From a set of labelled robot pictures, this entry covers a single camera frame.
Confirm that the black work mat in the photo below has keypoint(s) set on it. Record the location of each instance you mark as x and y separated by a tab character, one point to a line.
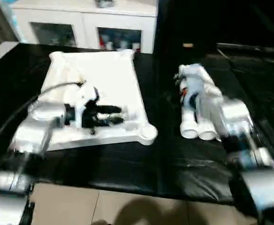
127	168

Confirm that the white compartment tray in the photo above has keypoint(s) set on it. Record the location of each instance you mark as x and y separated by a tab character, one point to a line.
109	75

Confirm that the long black bar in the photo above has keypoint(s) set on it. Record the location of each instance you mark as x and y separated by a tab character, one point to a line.
249	48

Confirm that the white glass-door cabinet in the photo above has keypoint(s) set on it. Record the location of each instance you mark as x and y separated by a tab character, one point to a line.
80	21

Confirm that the small tan tag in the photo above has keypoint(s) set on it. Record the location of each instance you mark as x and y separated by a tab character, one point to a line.
187	45

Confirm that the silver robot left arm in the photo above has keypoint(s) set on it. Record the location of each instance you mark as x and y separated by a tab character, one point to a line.
38	126

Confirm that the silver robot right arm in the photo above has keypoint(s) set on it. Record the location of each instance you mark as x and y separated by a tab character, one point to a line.
235	122

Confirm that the silver crumpled object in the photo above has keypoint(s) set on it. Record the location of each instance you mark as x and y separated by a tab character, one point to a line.
104	3

